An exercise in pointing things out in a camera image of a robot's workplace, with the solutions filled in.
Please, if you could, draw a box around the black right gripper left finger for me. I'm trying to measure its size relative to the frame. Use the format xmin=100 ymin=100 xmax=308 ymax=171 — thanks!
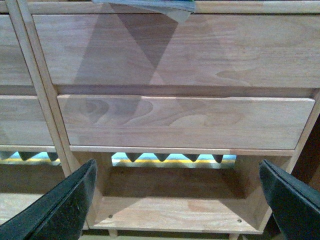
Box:
xmin=0 ymin=159 xmax=97 ymax=240

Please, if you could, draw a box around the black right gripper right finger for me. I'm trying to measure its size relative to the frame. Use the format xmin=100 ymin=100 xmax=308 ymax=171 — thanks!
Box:
xmin=259 ymin=159 xmax=320 ymax=240

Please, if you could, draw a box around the white illustrated children's book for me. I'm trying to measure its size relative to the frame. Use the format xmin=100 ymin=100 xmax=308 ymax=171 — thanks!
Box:
xmin=92 ymin=0 xmax=196 ymax=24

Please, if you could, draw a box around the right wooden shelf cabinet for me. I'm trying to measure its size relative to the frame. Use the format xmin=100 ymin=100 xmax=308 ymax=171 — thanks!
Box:
xmin=6 ymin=0 xmax=320 ymax=240

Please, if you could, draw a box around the wooden shelf cabinet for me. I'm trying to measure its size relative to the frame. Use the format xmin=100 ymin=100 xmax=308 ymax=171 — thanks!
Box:
xmin=6 ymin=0 xmax=320 ymax=240
xmin=0 ymin=0 xmax=73 ymax=230

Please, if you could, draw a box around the left wooden shelf cabinet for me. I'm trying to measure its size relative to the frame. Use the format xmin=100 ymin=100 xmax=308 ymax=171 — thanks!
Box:
xmin=0 ymin=0 xmax=73 ymax=230

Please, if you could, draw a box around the lower left wooden drawer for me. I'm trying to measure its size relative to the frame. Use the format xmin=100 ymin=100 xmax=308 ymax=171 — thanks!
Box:
xmin=0 ymin=95 xmax=54 ymax=146

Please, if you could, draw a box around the wooden drawer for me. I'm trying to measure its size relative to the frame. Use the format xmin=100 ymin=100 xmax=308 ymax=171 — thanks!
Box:
xmin=0 ymin=95 xmax=54 ymax=146
xmin=57 ymin=94 xmax=315 ymax=150
xmin=0 ymin=14 xmax=33 ymax=86
xmin=33 ymin=14 xmax=320 ymax=88

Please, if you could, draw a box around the lower right wooden drawer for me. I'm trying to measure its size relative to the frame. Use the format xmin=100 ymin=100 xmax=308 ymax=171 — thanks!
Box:
xmin=57 ymin=94 xmax=315 ymax=150

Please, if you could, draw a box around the upper left wooden drawer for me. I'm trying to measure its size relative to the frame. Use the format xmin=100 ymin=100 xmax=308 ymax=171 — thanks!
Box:
xmin=0 ymin=14 xmax=33 ymax=86

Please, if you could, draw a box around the upper right wooden drawer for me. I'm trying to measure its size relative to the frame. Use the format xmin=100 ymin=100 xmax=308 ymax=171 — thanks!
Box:
xmin=33 ymin=14 xmax=320 ymax=88

